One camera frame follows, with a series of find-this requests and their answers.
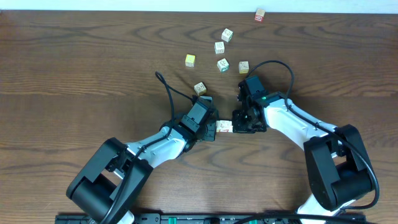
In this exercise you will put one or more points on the yellow sided acorn block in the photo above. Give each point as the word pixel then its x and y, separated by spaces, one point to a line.
pixel 200 89

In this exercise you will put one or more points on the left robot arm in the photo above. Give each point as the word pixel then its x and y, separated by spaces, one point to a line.
pixel 112 179

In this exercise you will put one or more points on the white block green picture top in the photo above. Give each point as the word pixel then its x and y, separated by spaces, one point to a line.
pixel 227 35

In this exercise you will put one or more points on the white block red picture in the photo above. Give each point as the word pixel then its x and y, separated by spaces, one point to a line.
pixel 219 47

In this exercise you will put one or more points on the plain yellow block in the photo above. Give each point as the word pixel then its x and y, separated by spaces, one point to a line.
pixel 190 60

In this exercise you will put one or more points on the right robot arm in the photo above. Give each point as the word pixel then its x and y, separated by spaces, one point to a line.
pixel 338 166

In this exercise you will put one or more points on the white block red sides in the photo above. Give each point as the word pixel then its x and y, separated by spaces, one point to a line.
pixel 224 126

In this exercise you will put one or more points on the red block at table edge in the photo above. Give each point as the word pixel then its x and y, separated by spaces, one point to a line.
pixel 259 15

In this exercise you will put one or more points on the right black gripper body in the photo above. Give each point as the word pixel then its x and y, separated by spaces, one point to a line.
pixel 243 122

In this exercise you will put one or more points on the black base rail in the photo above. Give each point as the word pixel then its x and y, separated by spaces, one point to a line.
pixel 156 218

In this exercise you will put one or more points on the yellow sided picture block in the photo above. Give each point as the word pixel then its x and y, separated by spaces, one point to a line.
pixel 243 67

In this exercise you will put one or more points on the white block green side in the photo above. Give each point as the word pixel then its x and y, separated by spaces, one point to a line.
pixel 223 65

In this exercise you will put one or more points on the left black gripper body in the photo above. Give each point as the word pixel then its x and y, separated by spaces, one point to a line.
pixel 211 135

